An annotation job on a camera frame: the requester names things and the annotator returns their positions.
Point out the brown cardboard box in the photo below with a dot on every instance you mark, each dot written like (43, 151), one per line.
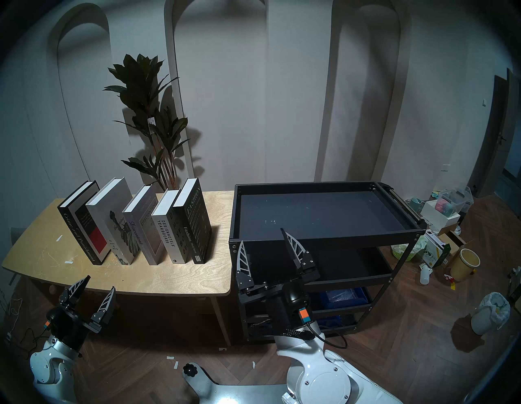
(456, 241)

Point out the light wooden table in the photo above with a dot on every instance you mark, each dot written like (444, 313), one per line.
(183, 281)

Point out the black three-tier shelf cart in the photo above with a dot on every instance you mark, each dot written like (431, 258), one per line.
(317, 211)

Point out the white square box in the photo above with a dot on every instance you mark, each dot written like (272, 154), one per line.
(437, 218)

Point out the black Fashion book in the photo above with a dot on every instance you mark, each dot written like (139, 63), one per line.
(195, 220)

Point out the light green plastic bag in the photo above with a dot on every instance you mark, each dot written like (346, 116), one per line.
(407, 250)

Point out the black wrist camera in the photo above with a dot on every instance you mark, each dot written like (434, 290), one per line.
(296, 297)
(52, 317)

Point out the small red yellow item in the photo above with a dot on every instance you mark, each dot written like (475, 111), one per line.
(449, 281)

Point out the black base knob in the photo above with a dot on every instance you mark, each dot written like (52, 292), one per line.
(189, 369)

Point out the white spray bottle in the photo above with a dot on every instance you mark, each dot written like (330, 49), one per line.
(425, 276)

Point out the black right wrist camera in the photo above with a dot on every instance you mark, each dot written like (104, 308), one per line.
(296, 297)

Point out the blue plastic bin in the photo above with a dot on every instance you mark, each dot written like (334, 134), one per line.
(342, 296)

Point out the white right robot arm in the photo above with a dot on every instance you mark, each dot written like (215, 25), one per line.
(317, 378)

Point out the green and white carton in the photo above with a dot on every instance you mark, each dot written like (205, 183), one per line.
(435, 250)

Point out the dark grey door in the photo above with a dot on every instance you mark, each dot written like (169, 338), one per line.
(498, 134)

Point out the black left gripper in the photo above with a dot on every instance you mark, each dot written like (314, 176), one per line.
(69, 326)

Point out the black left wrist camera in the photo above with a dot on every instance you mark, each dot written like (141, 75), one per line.
(52, 317)

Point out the teal mug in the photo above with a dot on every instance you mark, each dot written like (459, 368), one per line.
(415, 205)

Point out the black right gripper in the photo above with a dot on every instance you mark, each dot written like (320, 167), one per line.
(274, 305)

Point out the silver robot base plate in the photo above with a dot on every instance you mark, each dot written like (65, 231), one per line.
(228, 393)

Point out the black Crime and Punishment book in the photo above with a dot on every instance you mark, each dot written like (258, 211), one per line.
(81, 228)

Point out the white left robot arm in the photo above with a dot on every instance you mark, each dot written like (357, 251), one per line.
(49, 366)

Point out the grey Discontent book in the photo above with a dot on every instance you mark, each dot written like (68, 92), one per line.
(142, 228)

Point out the white bin with bag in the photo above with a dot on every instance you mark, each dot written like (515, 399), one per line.
(490, 311)

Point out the grey Statue of Liberty book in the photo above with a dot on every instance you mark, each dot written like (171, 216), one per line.
(110, 211)

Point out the tall dark green plant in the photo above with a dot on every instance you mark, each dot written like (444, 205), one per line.
(138, 81)

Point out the white Design Hotels Yearbook book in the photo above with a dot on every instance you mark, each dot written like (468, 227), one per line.
(165, 228)

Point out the beige round bucket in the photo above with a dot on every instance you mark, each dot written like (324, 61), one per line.
(464, 266)

